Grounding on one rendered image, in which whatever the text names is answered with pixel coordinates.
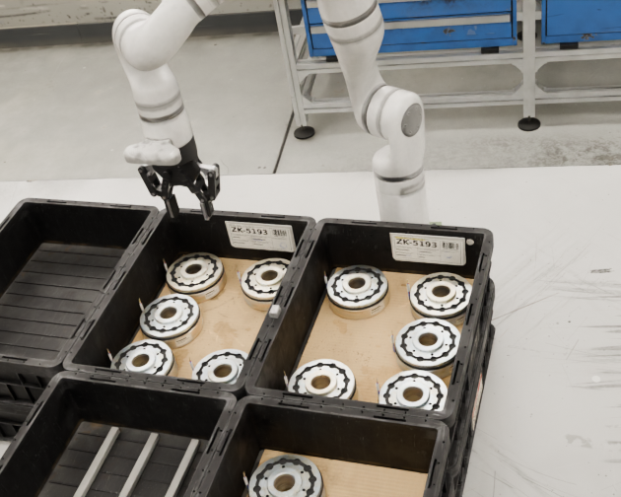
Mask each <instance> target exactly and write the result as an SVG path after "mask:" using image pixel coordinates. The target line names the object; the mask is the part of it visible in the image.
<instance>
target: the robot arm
mask: <svg viewBox="0 0 621 497"><path fill-rule="evenodd" d="M223 1H224V0H162V3H161V4H160V6H159V7H158V8H157V9H156V10H155V11H154V13H153V14H152V15H150V14H148V13H147V12H145V11H142V10H139V9H129V10H126V11H124V12H122V13H121V14H120V15H119V16H118V17H117V18H116V20H115V21H114V24H113V27H112V40H113V44H114V47H115V50H116V53H117V55H118V58H119V60H120V63H121V65H122V67H123V70H124V72H125V74H126V76H127V78H128V81H129V83H130V86H131V89H132V93H133V98H134V101H135V105H136V107H137V110H138V113H139V117H140V122H141V128H142V132H143V135H144V139H145V141H143V142H140V143H137V144H133V145H129V146H128V147H126V149H125V150H124V151H123V155H124V158H125V161H126V162H127V163H129V164H139V165H140V167H139V168H138V173H139V174H140V176H141V178H142V180H143V181H144V183H145V185H146V187H147V188H148V190H149V192H150V194H151V195H152V196H154V197H156V196H160V197H161V198H162V199H163V200H164V202H165V206H166V209H167V212H168V213H169V214H171V217H172V218H175V217H176V216H177V214H178V213H179V207H178V204H177V200H176V197H175V194H174V193H173V187H174V186H178V185H181V186H185V187H187V188H188V189H189V191H190V192H191V193H194V194H195V195H196V197H197V198H198V199H199V201H200V203H199V204H200V207H201V211H202V215H203V218H204V220H209V219H210V217H211V216H212V214H213V213H214V206H213V202H212V201H214V200H215V199H216V197H217V196H218V194H219V192H220V191H221V184H220V166H219V165H218V164H217V163H214V164H213V165H212V166H208V165H203V163H202V161H201V160H200V159H199V158H198V154H197V146H196V143H195V139H194V135H193V131H192V128H191V124H190V120H189V117H188V114H187V112H186V110H185V107H184V104H183V101H182V97H181V93H180V90H179V86H178V83H177V81H176V78H175V76H174V74H173V72H172V71H171V69H170V68H169V66H168V63H167V62H168V61H169V60H171V59H172V58H173V56H174V55H175V54H176V53H177V51H178V50H179V49H180V48H181V46H182V45H183V44H184V42H185V41H186V40H187V38H188V37H189V36H190V34H191V32H192V31H193V29H194V28H195V26H196V25H197V24H198V23H199V22H200V21H201V20H203V19H204V18H205V17H206V16H207V15H209V14H210V13H211V12H212V11H213V10H214V9H215V8H217V7H218V6H219V5H220V4H221V3H222V2H223ZM317 5H318V10H319V14H320V16H321V19H322V21H323V24H324V26H325V29H326V31H327V34H328V36H329V39H330V41H331V43H332V45H333V48H334V50H335V53H336V55H337V58H338V61H339V64H340V67H341V70H342V72H343V75H344V78H345V81H346V85H347V88H348V92H349V96H350V100H351V104H352V108H353V112H354V114H355V117H356V120H357V122H358V124H359V126H360V127H361V129H362V130H364V131H365V132H366V133H368V134H370V135H373V136H376V137H378V138H381V139H384V140H387V141H389V145H386V146H384V147H382V148H380V149H379V150H378V151H376V153H375V154H374V156H373V161H372V163H373V171H374V178H375V186H376V192H377V199H378V206H379V219H380V220H381V221H385V222H400V223H415V224H430V222H429V212H428V202H427V192H426V183H425V174H424V164H423V159H424V154H425V147H426V142H425V115H424V107H423V104H422V101H421V99H420V97H419V96H418V95H417V94H415V93H413V92H410V91H406V90H403V89H399V88H396V87H392V86H389V85H388V84H386V83H385V82H384V80H383V79H382V77H381V75H380V71H379V69H378V66H377V61H376V58H377V55H378V52H379V50H380V45H381V42H382V39H383V34H384V22H383V17H382V14H381V11H380V6H379V3H378V0H317ZM200 172H202V173H203V174H204V176H205V178H204V177H203V175H202V174H201V173H200ZM156 173H157V174H158V175H160V176H161V177H162V178H163V180H162V183H161V182H160V180H159V178H158V176H157V174H156ZM205 179H208V186H207V184H206V183H205ZM195 181H196V183H195V184H194V182H195ZM201 190H202V191H203V192H202V191H201Z"/></svg>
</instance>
